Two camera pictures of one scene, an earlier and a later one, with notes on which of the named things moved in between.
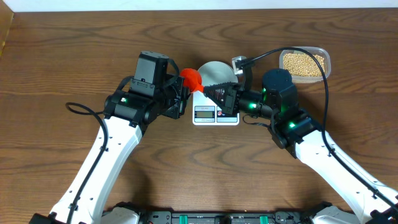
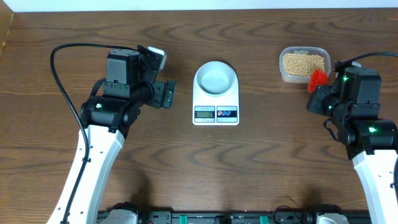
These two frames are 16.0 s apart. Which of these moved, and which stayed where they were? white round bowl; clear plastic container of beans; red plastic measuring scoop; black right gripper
Moved: black right gripper; red plastic measuring scoop
Stayed: white round bowl; clear plastic container of beans
